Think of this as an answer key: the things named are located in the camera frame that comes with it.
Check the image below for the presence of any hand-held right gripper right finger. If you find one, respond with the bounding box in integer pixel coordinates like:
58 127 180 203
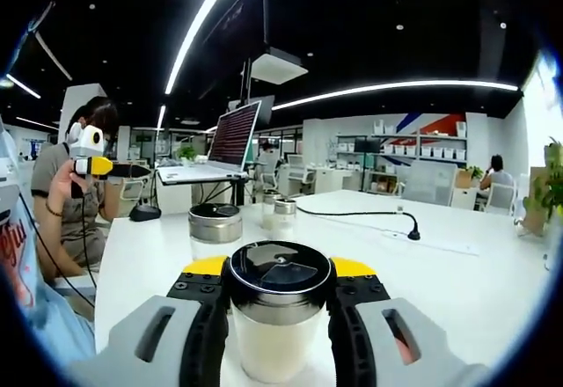
327 255 489 387

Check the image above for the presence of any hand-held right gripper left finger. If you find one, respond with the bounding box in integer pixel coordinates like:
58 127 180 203
69 254 232 387

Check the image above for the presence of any brown granule seasoning bottle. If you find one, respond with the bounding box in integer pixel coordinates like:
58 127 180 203
187 202 244 261

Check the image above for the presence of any tan powder seasoning bottle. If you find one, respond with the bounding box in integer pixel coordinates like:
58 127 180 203
261 189 282 231

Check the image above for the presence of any person's left hand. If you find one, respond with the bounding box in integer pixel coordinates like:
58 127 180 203
46 157 96 215

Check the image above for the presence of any black computer mouse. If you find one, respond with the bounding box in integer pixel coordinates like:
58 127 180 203
128 204 163 223

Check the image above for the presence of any white chest device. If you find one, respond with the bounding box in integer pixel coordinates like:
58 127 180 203
0 118 23 225

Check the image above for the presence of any long ceiling light strip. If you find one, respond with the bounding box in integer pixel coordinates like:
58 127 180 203
164 0 245 96

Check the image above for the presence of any white laptop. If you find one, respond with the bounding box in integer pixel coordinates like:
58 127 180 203
156 99 263 186

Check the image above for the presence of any black laptop stand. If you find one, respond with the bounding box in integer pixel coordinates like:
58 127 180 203
153 171 252 207

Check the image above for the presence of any white mesh office chair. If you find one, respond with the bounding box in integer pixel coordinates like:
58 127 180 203
259 160 282 194
285 162 318 197

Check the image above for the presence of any small dark hanging monitor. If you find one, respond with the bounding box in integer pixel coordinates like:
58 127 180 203
257 95 274 127

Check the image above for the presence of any grey office chair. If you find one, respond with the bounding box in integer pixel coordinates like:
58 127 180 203
402 160 458 207

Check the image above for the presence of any large dark hanging monitor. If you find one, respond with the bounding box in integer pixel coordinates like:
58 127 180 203
200 0 269 93

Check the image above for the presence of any black monitor on floor stand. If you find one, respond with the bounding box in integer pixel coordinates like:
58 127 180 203
354 136 382 193

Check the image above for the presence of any white ceiling air conditioner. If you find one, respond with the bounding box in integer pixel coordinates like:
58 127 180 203
249 47 309 84

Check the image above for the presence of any row of white storage boxes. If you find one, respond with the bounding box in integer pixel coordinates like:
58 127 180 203
373 118 467 159

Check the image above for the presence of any brown paper bag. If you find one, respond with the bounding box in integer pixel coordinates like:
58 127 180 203
525 166 551 237

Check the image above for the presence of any white storage shelf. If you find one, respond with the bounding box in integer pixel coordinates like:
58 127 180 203
336 116 468 194

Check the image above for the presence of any green potted plant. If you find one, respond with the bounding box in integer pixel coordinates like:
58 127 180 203
523 135 563 230

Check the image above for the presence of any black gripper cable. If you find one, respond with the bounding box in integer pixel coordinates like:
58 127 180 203
80 195 98 289

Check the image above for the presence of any black device cable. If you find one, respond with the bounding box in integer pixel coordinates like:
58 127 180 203
17 191 97 309

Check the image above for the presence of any black power cable with plug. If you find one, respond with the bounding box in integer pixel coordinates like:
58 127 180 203
295 204 422 242

